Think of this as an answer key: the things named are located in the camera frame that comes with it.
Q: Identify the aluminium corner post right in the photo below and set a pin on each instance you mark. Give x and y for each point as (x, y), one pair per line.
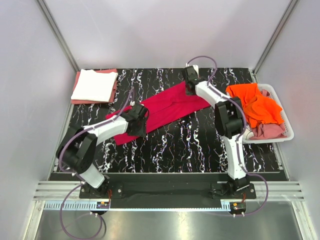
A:
(276, 34)

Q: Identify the orange t-shirt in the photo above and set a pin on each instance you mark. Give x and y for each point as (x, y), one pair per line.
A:
(258, 109)

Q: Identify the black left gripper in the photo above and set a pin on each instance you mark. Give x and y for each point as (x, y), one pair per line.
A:
(142, 132)

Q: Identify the aluminium corner post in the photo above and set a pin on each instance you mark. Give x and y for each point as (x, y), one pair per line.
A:
(45, 10)
(276, 34)

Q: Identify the white plastic laundry basket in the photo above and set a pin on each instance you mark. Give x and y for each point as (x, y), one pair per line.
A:
(289, 134)

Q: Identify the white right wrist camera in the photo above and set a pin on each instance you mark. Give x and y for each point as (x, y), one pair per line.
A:
(196, 68)

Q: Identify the crimson red t-shirt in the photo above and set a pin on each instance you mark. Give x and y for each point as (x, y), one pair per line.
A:
(171, 105)

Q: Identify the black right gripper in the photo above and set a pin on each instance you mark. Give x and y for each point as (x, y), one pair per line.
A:
(188, 93)

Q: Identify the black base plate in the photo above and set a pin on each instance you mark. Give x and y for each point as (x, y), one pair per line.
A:
(167, 191)

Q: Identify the folded white t-shirt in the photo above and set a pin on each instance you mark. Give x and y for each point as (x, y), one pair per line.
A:
(93, 85)

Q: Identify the white printed t-shirt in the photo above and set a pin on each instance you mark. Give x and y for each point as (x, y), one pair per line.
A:
(248, 134)

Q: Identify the dusty pink t-shirt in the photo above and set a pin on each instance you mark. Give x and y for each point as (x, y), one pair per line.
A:
(268, 131)

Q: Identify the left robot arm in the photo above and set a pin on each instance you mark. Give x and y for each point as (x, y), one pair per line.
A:
(76, 151)

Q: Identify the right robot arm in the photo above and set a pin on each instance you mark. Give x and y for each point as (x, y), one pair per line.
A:
(230, 123)

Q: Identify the aluminium corner post left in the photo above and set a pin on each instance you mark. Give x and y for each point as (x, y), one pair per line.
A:
(45, 10)

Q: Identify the aluminium front rail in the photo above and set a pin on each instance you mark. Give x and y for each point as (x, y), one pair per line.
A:
(64, 195)

